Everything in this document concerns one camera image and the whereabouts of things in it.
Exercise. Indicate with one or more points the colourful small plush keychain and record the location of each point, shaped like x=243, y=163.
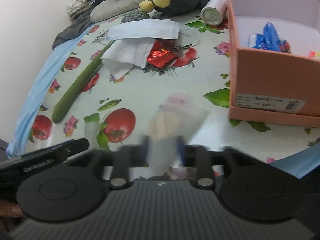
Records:
x=314, y=55

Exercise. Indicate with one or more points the light blue bed sheet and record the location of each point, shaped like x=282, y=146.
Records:
x=37, y=89

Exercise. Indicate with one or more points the clear bag with wooden sticks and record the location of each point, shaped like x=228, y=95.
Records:
x=176, y=122

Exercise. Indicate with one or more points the person left hand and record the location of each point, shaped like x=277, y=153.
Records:
x=9, y=211

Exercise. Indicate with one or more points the orange shoe box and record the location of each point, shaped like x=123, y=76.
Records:
x=270, y=86

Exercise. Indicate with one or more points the cardboard box with tissues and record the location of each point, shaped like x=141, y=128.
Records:
x=75, y=6

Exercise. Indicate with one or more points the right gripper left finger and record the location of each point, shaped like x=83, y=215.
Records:
x=124, y=159

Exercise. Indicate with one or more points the white paper tissue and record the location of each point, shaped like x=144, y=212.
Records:
x=126, y=53

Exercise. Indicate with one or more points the red foil wrapper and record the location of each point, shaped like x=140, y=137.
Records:
x=160, y=56

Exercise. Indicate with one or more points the blue white plastic package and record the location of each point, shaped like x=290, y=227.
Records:
x=269, y=40

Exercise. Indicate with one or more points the fruit pattern tablecloth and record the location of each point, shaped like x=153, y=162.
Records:
x=160, y=87

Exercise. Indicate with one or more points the white spray can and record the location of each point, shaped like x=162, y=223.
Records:
x=214, y=11

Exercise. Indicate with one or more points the grey duvet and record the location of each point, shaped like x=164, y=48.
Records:
x=110, y=8

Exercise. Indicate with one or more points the light blue face mask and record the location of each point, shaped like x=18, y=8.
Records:
x=147, y=28

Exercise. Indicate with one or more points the dark grey blanket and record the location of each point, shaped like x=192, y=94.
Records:
x=80, y=22

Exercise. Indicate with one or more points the green long-handled massage brush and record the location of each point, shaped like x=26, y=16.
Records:
x=64, y=104

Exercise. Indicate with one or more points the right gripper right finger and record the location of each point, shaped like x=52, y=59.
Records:
x=199, y=158

